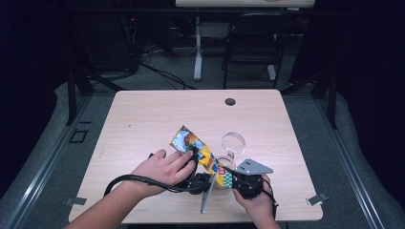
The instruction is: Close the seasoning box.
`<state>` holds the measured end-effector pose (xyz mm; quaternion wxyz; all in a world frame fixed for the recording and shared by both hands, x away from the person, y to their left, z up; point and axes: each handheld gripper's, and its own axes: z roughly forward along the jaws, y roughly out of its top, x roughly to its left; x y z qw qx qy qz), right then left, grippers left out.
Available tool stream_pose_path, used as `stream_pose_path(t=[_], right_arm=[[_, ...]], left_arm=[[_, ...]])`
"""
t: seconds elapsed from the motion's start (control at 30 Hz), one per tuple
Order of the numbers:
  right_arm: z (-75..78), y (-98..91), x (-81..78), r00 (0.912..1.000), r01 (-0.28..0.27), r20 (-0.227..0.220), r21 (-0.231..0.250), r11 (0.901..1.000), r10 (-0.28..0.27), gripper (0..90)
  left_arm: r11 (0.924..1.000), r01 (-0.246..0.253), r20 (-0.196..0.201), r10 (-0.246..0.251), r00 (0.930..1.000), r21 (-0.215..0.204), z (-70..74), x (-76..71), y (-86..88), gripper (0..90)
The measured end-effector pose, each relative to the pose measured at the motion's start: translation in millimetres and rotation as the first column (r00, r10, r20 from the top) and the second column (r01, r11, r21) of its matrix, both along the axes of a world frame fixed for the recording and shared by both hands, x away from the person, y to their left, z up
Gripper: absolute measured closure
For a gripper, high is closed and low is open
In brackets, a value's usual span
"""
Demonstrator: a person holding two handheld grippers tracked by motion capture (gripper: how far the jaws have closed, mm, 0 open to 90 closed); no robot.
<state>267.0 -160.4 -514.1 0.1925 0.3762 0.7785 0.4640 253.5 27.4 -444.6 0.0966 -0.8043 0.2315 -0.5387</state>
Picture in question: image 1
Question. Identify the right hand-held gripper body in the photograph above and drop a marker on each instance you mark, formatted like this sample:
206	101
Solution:
251	186

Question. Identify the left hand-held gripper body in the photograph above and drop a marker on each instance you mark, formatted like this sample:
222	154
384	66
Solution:
199	184

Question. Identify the yellow spouted pouch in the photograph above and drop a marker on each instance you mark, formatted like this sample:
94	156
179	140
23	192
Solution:
203	156

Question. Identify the clear glass jar with lid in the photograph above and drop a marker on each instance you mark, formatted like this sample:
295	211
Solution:
233	143

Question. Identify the person's right hand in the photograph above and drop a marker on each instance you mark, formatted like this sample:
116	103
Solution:
259	206

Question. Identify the person's left hand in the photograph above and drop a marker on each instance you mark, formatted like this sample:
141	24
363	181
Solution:
159	173

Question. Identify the round table grommet hole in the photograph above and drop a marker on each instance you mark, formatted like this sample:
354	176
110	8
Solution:
230	102

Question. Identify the grey metal tab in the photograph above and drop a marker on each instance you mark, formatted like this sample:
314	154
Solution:
316	199
76	201

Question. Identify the white desk leg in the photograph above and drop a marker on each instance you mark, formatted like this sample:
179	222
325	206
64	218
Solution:
198	54

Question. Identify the black metal stand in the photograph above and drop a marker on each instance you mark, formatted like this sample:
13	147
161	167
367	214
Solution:
71	95
332	101

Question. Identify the black chair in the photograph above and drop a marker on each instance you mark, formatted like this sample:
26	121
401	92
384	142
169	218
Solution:
254	41

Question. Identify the dark equipment cabinet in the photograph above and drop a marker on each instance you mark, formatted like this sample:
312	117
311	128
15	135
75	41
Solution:
105	41

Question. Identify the light background desk top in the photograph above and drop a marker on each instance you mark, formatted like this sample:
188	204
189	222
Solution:
242	3

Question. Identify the aluminium floor rail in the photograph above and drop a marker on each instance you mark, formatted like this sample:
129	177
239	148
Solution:
350	165
47	165

